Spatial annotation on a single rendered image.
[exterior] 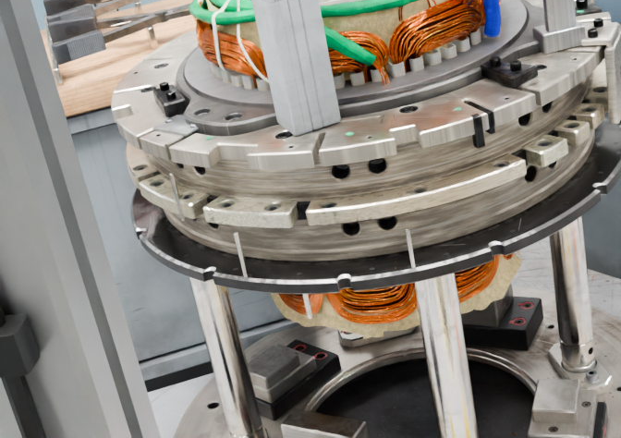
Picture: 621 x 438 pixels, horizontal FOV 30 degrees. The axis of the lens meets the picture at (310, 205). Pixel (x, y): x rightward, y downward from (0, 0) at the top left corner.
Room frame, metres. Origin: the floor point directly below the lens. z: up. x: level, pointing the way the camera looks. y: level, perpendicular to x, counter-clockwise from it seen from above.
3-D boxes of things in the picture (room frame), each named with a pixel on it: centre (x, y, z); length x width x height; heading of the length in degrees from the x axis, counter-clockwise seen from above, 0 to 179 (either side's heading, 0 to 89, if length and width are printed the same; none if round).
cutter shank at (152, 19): (0.90, 0.11, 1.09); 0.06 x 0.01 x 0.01; 124
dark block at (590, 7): (0.70, -0.19, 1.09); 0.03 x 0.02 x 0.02; 1
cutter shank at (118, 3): (0.99, 0.12, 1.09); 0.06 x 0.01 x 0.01; 124
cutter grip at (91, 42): (0.88, 0.15, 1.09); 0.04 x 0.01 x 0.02; 115
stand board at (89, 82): (0.96, 0.12, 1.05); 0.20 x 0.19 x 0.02; 100
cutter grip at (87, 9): (0.97, 0.17, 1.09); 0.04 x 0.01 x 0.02; 115
